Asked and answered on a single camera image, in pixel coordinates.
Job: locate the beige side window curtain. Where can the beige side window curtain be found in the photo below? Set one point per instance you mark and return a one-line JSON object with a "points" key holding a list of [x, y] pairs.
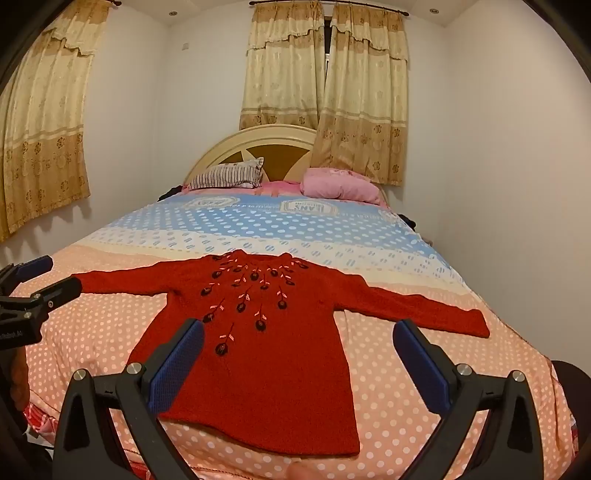
{"points": [[41, 115]]}

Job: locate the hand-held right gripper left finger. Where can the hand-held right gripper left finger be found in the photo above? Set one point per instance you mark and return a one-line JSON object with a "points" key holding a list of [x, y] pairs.
{"points": [[178, 367]]}

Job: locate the red embroidered sweater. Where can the red embroidered sweater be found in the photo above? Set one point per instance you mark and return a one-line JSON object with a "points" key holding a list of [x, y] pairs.
{"points": [[277, 369]]}

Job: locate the dark curtain rod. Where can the dark curtain rod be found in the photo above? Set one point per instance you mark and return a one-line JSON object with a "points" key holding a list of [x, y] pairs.
{"points": [[330, 3]]}

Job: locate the striped pillow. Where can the striped pillow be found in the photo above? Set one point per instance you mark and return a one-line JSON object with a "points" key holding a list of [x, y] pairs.
{"points": [[226, 176]]}

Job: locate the dark bedside item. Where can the dark bedside item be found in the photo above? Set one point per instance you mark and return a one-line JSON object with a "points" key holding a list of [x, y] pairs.
{"points": [[408, 222]]}

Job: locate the beige floral curtain panel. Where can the beige floral curtain panel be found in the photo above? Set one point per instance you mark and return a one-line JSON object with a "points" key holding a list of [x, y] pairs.
{"points": [[281, 69], [364, 106]]}

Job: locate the pink blanket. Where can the pink blanket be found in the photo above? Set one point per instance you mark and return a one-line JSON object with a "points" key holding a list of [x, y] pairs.
{"points": [[281, 187]]}

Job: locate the dark clothes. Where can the dark clothes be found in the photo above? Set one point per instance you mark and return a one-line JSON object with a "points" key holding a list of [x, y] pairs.
{"points": [[171, 191]]}

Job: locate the pink pillow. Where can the pink pillow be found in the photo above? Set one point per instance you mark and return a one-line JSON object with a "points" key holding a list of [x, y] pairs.
{"points": [[339, 187]]}

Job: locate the cream wooden headboard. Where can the cream wooden headboard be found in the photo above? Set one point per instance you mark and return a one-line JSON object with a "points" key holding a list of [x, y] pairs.
{"points": [[244, 138]]}

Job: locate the person's left hand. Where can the person's left hand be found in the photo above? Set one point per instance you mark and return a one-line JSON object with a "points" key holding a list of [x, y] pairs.
{"points": [[19, 376]]}

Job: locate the polka dot bed sheet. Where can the polka dot bed sheet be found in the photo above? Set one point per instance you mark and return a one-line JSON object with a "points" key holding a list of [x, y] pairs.
{"points": [[115, 332]]}

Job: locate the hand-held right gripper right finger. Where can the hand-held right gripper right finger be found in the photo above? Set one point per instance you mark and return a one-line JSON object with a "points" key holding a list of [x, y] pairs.
{"points": [[422, 369]]}

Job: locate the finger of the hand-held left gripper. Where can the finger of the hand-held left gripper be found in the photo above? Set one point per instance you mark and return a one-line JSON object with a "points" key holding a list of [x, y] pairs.
{"points": [[60, 294], [37, 265]]}

